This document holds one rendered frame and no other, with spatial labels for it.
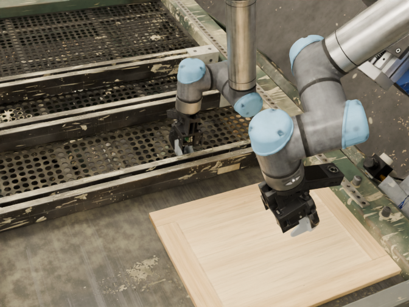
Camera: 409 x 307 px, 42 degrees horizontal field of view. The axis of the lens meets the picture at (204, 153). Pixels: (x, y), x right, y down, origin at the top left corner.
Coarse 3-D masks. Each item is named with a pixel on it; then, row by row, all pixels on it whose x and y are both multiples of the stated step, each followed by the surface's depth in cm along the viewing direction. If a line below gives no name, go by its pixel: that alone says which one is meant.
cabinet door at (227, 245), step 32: (224, 192) 162; (256, 192) 163; (320, 192) 166; (160, 224) 150; (192, 224) 152; (224, 224) 153; (256, 224) 154; (320, 224) 156; (352, 224) 157; (192, 256) 143; (224, 256) 144; (256, 256) 145; (288, 256) 146; (320, 256) 147; (352, 256) 148; (384, 256) 148; (192, 288) 135; (224, 288) 136; (256, 288) 137; (288, 288) 138; (320, 288) 138; (352, 288) 139
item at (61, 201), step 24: (240, 144) 172; (144, 168) 160; (168, 168) 160; (192, 168) 163; (216, 168) 168; (240, 168) 173; (24, 192) 148; (48, 192) 149; (72, 192) 149; (96, 192) 152; (120, 192) 156; (144, 192) 160; (0, 216) 142; (24, 216) 145; (48, 216) 149
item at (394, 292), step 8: (408, 280) 140; (392, 288) 138; (400, 288) 138; (408, 288) 138; (368, 296) 135; (376, 296) 135; (384, 296) 136; (392, 296) 136; (400, 296) 136; (408, 296) 136; (352, 304) 133; (360, 304) 133; (368, 304) 133; (376, 304) 134; (384, 304) 134; (392, 304) 134; (400, 304) 135; (408, 304) 137
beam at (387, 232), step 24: (168, 0) 255; (192, 0) 256; (192, 24) 237; (216, 24) 239; (264, 72) 211; (264, 96) 198; (336, 192) 165; (360, 192) 163; (360, 216) 157; (384, 240) 150; (408, 240) 150; (408, 264) 143
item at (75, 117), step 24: (144, 96) 188; (168, 96) 190; (216, 96) 195; (24, 120) 172; (48, 120) 174; (72, 120) 174; (96, 120) 178; (120, 120) 182; (144, 120) 187; (0, 144) 168; (24, 144) 172
